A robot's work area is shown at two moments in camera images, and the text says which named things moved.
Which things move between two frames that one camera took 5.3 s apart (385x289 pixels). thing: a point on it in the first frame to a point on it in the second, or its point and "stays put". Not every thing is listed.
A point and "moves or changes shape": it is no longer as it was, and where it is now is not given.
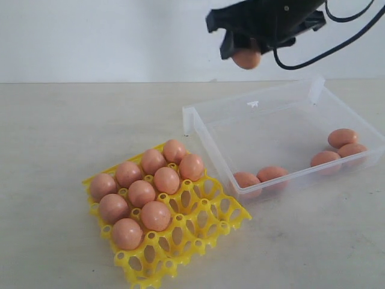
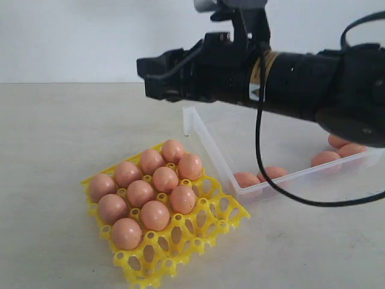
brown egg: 113,207 stays put
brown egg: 127,234 stays put
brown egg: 127,173 stays put
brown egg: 246,58 moves or changes shape
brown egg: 141,192 stays put
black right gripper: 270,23 to 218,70
